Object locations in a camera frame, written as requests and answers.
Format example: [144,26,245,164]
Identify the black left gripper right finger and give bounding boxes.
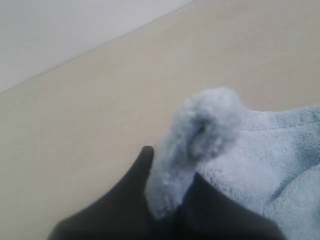
[165,174,283,240]

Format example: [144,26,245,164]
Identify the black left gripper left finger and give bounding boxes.
[48,146,162,240]

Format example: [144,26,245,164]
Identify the light blue fleece towel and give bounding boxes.
[145,87,320,240]

